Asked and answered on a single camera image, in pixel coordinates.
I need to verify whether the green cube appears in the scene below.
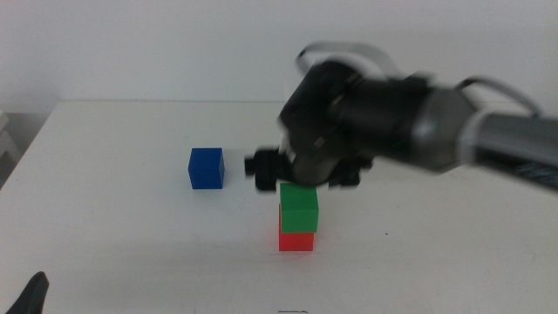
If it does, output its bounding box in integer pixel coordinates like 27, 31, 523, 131
279, 182, 320, 235

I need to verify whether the blue cube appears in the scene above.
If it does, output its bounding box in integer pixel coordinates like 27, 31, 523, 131
187, 147, 226, 190

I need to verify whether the red cube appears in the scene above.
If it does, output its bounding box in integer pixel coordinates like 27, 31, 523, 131
277, 204, 316, 253

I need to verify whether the grey looped gripper cable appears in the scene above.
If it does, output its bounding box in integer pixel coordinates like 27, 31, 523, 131
295, 41, 400, 80

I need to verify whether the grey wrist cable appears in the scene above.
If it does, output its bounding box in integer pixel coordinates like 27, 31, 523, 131
455, 76, 544, 118

